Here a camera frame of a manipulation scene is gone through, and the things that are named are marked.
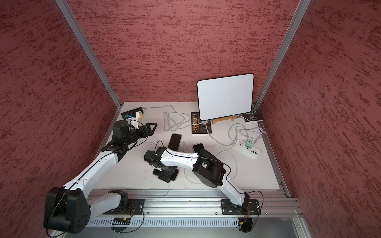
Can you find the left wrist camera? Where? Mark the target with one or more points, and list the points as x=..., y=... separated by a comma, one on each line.
x=133, y=119

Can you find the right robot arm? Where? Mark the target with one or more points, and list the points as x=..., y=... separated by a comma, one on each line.
x=207, y=168

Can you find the white power strip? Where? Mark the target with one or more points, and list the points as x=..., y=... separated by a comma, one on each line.
x=242, y=147

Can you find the left aluminium corner post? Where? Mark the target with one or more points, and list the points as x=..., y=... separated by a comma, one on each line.
x=79, y=34

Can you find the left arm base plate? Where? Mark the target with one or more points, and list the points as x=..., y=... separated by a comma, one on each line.
x=133, y=207

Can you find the phone pink case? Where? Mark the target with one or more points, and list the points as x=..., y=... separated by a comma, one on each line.
x=173, y=175
x=198, y=147

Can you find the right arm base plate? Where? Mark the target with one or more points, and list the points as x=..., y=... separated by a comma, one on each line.
x=228, y=208

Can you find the aluminium corner post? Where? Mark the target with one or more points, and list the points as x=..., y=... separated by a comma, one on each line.
x=79, y=34
x=288, y=37

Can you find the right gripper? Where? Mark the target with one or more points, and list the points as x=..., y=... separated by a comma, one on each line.
x=165, y=176

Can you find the black booklet right corner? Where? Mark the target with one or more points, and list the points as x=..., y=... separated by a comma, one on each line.
x=254, y=117

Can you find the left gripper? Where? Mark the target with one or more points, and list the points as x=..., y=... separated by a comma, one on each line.
x=144, y=134

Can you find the aluminium rail frame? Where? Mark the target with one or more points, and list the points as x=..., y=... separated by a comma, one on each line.
x=281, y=216

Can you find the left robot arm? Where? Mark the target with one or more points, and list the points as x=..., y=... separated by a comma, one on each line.
x=67, y=209

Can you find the phone teal case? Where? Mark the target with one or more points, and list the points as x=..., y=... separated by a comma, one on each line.
x=174, y=142

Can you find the black power strip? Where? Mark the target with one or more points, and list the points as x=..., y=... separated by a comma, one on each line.
x=132, y=112

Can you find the white tablet panel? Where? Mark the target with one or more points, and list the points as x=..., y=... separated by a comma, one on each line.
x=225, y=96

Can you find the green plug adapter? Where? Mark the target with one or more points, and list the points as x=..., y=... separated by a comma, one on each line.
x=249, y=144

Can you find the black book yellow letters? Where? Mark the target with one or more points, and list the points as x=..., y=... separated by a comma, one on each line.
x=199, y=127

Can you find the wooden tablet stand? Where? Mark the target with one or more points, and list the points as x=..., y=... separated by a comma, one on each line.
x=231, y=118

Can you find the right aluminium corner post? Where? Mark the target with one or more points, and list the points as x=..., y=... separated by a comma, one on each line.
x=288, y=37

